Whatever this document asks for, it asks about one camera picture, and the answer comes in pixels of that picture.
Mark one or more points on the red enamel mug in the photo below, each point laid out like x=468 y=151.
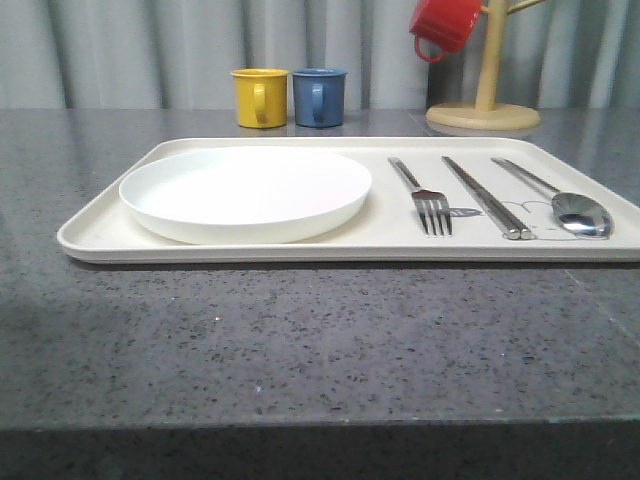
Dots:
x=445 y=23

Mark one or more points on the yellow enamel mug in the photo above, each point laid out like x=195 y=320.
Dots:
x=261 y=97

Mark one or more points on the silver metal chopstick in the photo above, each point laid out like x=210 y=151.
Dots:
x=526 y=233
x=497 y=215

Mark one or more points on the silver metal fork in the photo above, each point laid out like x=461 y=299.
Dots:
x=432 y=207

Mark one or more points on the white round plate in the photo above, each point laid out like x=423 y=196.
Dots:
x=246 y=195

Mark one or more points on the blue enamel mug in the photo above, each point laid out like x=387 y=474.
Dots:
x=319 y=97

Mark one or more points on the wooden mug tree stand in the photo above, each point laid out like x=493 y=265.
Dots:
x=485 y=113

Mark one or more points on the beige rabbit print tray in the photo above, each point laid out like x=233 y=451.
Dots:
x=387 y=227

